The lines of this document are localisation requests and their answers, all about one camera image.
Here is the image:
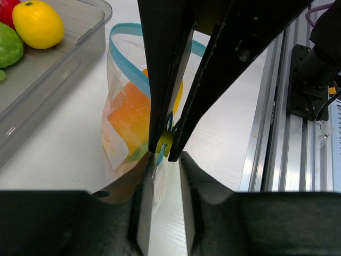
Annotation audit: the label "red toy tomato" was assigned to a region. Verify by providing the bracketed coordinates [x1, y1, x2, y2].
[0, 0, 21, 29]

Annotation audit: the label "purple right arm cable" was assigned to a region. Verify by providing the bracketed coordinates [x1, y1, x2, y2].
[306, 3, 332, 26]

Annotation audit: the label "clear zip top bag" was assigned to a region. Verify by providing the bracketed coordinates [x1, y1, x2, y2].
[101, 22, 208, 214]

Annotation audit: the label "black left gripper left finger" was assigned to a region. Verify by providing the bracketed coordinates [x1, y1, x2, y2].
[1, 153, 155, 255]

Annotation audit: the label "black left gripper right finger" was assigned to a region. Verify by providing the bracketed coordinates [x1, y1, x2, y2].
[180, 152, 340, 255]

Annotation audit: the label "aluminium mounting rail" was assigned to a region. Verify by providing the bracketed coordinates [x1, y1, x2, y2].
[239, 16, 335, 192]

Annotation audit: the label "yellow toy lemon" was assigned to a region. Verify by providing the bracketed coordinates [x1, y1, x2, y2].
[12, 1, 64, 50]

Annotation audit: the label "green toy grapes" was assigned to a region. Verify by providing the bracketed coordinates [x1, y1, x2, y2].
[0, 70, 6, 81]

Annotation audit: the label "clear plastic food bin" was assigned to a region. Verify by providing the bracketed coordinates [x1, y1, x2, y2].
[1, 1, 112, 165]

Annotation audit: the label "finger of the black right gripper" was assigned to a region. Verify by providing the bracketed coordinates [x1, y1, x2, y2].
[168, 1, 310, 162]
[138, 0, 196, 153]

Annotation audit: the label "orange yellow toy mango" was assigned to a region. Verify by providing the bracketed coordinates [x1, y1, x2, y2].
[106, 68, 184, 157]

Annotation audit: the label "green bumpy toy lime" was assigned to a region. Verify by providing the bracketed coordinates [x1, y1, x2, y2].
[1, 22, 24, 68]

